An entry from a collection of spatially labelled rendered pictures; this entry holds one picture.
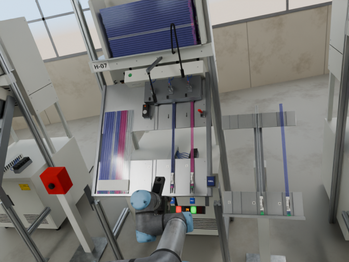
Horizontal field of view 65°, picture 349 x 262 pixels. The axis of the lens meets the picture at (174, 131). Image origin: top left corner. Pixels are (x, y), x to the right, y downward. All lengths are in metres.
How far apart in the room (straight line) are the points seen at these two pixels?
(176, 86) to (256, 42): 3.19
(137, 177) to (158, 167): 0.13
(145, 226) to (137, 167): 0.58
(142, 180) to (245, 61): 3.46
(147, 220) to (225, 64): 3.80
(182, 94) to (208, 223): 0.97
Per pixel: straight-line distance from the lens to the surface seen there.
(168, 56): 1.64
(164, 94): 1.59
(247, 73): 4.74
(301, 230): 2.26
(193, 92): 1.55
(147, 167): 1.57
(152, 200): 1.10
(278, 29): 4.73
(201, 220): 2.04
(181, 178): 1.49
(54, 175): 1.94
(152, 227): 1.07
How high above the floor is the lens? 1.67
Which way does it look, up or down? 27 degrees down
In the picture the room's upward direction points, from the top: 12 degrees counter-clockwise
